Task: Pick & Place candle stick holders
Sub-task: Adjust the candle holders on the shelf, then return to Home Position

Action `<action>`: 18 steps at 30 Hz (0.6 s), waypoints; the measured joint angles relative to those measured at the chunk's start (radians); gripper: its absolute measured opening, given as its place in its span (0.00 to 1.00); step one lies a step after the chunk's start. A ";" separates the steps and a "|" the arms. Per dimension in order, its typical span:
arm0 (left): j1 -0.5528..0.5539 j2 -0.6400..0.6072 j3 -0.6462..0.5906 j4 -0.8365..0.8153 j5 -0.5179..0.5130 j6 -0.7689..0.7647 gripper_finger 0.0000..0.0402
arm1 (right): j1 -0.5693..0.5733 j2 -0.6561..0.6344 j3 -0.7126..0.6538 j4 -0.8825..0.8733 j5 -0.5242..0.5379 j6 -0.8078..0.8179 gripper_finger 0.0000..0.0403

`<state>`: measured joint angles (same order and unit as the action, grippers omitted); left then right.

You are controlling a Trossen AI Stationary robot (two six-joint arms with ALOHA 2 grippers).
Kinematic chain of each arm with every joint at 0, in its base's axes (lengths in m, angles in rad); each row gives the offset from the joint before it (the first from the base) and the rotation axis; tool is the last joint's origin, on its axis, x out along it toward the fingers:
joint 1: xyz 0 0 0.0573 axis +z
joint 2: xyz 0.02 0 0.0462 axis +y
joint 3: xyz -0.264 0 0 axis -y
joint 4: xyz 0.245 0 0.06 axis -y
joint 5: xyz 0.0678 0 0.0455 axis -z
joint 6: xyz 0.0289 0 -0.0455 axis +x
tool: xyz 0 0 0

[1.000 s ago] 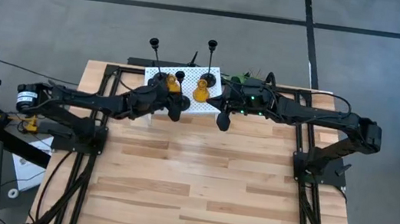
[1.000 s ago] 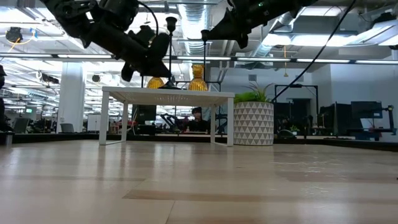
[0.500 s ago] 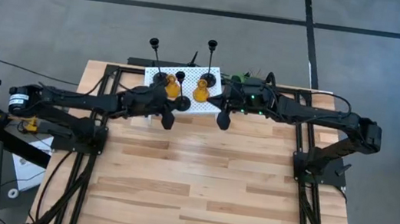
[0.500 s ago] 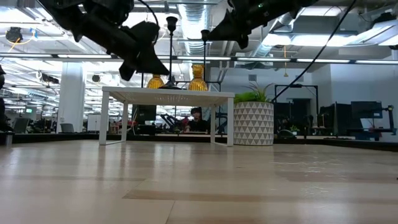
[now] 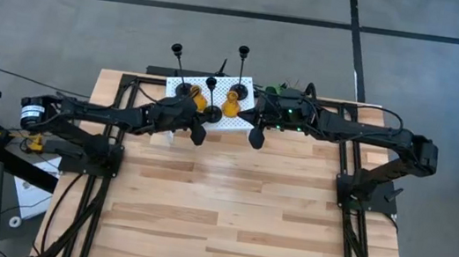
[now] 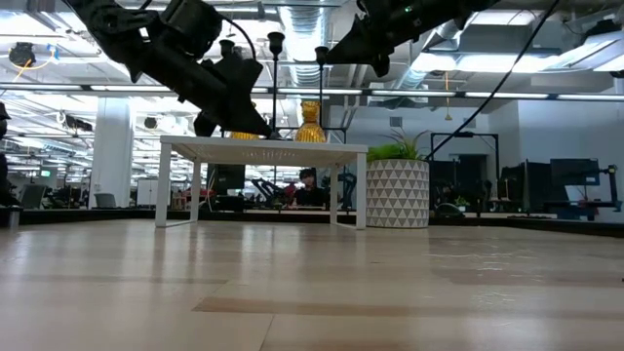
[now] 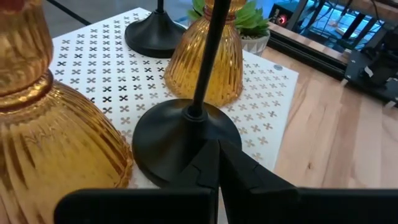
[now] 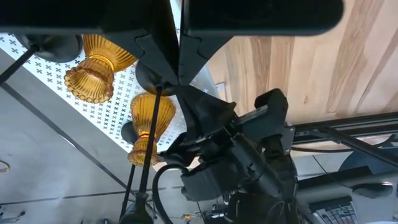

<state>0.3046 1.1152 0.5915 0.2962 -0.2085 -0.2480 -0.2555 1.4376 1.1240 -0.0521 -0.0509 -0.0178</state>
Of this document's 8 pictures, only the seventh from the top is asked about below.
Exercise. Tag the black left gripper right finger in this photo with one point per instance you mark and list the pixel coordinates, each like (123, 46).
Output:
(295, 208)

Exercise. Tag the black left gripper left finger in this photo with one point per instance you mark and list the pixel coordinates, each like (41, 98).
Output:
(140, 208)

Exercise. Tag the tall black metal candlestick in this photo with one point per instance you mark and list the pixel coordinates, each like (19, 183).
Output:
(168, 143)
(154, 35)

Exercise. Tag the amber ribbed glass candle holder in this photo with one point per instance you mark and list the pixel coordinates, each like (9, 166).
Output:
(224, 68)
(56, 149)

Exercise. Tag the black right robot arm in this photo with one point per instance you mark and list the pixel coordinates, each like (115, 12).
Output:
(382, 59)

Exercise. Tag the white perforated metal shelf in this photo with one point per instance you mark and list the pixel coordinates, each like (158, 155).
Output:
(130, 77)

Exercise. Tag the succulent in patterned white pot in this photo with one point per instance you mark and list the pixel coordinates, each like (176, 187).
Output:
(253, 21)

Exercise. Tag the black box with red light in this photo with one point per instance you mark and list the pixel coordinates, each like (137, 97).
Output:
(281, 15)

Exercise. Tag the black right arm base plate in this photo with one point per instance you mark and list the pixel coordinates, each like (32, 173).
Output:
(357, 81)

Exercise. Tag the black aluminium table frame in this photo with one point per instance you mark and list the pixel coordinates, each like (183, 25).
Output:
(311, 59)

